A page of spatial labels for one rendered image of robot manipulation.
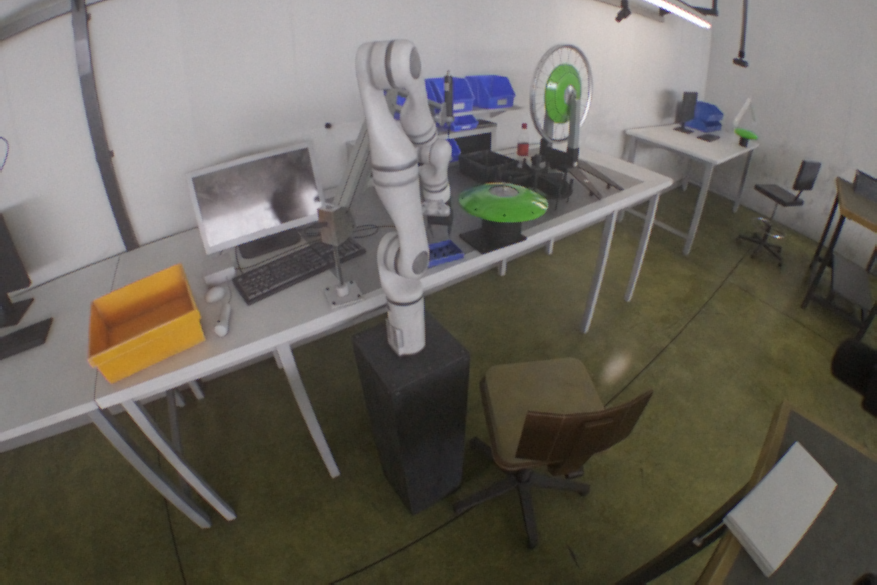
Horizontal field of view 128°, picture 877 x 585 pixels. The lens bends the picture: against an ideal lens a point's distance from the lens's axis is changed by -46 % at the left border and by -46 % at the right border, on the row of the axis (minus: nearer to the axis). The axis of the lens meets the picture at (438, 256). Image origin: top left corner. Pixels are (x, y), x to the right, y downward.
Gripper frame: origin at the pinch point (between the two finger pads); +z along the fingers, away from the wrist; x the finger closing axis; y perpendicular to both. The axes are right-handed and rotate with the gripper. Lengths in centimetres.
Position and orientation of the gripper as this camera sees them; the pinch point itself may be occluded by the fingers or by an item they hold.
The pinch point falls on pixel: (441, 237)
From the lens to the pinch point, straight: 122.3
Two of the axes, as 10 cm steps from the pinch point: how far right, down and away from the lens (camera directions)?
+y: 1.6, -8.5, 5.0
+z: 0.9, 5.2, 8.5
